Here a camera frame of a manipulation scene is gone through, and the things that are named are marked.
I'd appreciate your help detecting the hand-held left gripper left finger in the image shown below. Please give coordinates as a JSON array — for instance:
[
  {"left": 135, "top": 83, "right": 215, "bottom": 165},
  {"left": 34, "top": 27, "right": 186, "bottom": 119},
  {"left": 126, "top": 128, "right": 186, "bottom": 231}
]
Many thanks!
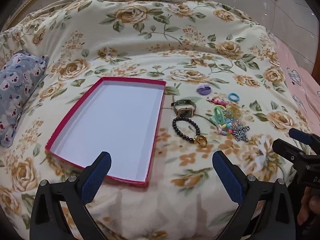
[{"left": 29, "top": 151, "right": 112, "bottom": 240}]

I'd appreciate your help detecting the green hair tie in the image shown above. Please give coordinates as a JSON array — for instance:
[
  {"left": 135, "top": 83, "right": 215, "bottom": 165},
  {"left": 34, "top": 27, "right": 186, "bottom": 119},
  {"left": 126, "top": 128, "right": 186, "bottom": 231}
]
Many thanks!
[{"left": 213, "top": 105, "right": 225, "bottom": 125}]

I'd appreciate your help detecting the grey bear print pillow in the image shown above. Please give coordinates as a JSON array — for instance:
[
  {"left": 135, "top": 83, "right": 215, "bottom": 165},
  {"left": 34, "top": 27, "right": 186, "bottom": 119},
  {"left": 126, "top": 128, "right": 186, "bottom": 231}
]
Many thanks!
[{"left": 0, "top": 52, "right": 49, "bottom": 148}]

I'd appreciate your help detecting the purple bow hair tie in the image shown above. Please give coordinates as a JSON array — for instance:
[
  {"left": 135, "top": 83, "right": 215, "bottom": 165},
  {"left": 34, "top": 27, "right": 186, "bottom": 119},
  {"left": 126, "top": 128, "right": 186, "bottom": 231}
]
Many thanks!
[{"left": 197, "top": 84, "right": 212, "bottom": 96}]

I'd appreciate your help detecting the pink printed sheet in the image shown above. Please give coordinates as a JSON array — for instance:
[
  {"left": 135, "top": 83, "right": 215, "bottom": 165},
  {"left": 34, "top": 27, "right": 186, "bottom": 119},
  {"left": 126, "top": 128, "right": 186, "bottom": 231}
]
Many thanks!
[{"left": 275, "top": 36, "right": 320, "bottom": 155}]

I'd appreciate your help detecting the person's right hand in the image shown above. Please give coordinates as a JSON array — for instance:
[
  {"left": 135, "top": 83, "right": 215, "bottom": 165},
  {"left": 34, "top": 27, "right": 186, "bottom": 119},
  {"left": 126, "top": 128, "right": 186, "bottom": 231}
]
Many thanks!
[{"left": 297, "top": 187, "right": 320, "bottom": 227}]

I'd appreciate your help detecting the floral blanket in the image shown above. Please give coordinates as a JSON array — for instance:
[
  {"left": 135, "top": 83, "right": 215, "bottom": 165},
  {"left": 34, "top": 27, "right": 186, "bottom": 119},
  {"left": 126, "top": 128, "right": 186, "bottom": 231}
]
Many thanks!
[{"left": 0, "top": 0, "right": 313, "bottom": 240}]

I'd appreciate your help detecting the square face wristwatch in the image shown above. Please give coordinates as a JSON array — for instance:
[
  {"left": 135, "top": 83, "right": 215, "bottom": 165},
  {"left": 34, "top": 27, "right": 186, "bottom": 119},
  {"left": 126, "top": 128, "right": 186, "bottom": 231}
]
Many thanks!
[{"left": 171, "top": 99, "right": 198, "bottom": 117}]

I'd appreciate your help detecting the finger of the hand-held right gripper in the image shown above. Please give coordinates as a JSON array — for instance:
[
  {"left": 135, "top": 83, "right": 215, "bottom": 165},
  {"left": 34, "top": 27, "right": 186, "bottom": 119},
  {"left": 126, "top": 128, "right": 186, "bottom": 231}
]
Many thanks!
[
  {"left": 272, "top": 139, "right": 313, "bottom": 178},
  {"left": 288, "top": 128, "right": 320, "bottom": 155}
]

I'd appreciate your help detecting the pink heart hair clip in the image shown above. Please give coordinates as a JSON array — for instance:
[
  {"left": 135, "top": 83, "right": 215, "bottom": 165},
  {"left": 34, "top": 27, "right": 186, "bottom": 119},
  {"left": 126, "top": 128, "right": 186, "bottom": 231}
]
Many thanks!
[{"left": 206, "top": 97, "right": 228, "bottom": 107}]

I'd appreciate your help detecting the yellow hair tie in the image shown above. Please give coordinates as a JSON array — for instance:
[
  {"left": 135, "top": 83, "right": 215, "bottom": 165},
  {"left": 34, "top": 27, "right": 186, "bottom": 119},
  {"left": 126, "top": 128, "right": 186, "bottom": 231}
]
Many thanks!
[{"left": 217, "top": 106, "right": 229, "bottom": 120}]

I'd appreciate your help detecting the colourful bead bracelet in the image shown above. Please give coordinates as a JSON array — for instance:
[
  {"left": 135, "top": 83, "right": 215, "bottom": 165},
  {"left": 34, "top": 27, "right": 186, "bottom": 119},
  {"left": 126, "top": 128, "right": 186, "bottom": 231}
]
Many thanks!
[{"left": 216, "top": 120, "right": 234, "bottom": 136}]

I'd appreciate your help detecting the red shallow box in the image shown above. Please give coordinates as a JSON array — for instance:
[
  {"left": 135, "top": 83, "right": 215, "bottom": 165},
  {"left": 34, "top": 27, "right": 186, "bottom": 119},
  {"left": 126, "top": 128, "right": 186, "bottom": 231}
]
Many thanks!
[{"left": 45, "top": 77, "right": 167, "bottom": 189}]

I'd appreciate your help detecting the rhinestone cross necklace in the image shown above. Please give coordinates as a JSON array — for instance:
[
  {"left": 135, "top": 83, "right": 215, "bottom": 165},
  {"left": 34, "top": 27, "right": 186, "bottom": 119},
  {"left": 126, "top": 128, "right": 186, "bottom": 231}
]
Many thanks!
[{"left": 224, "top": 115, "right": 250, "bottom": 143}]

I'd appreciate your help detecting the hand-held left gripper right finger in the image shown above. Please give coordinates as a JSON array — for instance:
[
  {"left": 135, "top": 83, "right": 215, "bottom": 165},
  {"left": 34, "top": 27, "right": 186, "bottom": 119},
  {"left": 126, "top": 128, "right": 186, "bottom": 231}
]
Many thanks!
[{"left": 212, "top": 151, "right": 297, "bottom": 240}]

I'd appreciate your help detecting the black bead bracelet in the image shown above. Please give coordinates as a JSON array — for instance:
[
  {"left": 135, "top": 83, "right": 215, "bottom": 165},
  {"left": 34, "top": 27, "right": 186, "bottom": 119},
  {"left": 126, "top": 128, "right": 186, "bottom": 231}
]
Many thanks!
[{"left": 172, "top": 117, "right": 208, "bottom": 147}]

